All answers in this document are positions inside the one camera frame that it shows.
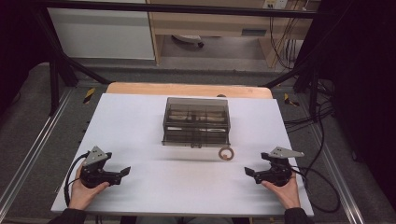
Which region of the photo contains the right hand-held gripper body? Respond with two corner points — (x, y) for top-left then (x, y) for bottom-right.
(253, 147), (305, 188)

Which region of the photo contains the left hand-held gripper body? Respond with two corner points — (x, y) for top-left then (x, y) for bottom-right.
(79, 146), (123, 189)

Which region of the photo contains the brown tape ring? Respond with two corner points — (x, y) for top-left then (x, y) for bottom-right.
(218, 146), (235, 162)

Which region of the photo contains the smoky transparent drawer box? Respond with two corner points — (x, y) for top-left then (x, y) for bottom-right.
(161, 96), (232, 148)

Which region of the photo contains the person's left hand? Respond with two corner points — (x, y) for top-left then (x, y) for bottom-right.
(67, 163), (110, 211)

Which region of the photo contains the person's right hand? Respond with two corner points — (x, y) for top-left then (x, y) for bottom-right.
(261, 171), (302, 210)

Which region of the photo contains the white table board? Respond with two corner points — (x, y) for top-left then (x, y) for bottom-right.
(50, 92), (315, 217)

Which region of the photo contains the yellow black striped tape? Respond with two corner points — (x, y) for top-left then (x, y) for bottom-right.
(283, 92), (301, 108)
(82, 87), (96, 105)

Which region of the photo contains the wooden table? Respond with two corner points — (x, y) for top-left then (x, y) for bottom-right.
(106, 81), (274, 100)

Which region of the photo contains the white cabinet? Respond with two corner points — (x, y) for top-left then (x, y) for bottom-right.
(47, 0), (156, 61)

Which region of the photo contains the white chair base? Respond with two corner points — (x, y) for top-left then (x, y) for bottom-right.
(171, 34), (205, 49)

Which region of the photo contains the wooden desk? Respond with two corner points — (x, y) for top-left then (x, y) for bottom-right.
(146, 0), (321, 68)

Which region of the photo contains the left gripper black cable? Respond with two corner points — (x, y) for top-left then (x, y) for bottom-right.
(63, 151), (91, 207)

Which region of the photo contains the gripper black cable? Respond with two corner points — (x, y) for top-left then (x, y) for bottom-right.
(290, 166), (342, 215)
(63, 151), (91, 207)

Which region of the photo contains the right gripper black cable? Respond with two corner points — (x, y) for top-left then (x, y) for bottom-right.
(290, 166), (342, 215)

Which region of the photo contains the aluminium rail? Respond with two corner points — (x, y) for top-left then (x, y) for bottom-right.
(0, 88), (74, 206)
(307, 124), (366, 224)

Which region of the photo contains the bundle of black cables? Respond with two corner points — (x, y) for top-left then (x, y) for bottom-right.
(282, 71), (337, 178)

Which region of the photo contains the white wall socket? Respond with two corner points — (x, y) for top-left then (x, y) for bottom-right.
(262, 0), (289, 10)

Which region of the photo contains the black metal frame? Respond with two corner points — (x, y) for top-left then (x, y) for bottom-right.
(27, 0), (331, 118)

